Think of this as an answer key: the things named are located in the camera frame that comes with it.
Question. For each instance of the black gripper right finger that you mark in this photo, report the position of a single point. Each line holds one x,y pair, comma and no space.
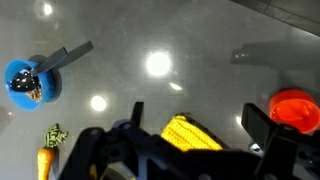
256,121

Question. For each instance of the blue plastic bowl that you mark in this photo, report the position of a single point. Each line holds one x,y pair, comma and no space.
23,95

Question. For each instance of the yellow knitted cloth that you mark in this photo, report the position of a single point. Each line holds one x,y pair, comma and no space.
186,135

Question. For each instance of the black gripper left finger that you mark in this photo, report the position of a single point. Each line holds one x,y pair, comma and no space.
137,113

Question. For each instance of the orange toy carrot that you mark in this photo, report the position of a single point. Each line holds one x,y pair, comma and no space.
46,156

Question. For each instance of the dark grey spoon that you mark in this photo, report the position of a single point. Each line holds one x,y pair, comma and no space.
53,61

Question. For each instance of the small red cup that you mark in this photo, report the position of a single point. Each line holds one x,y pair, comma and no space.
295,111

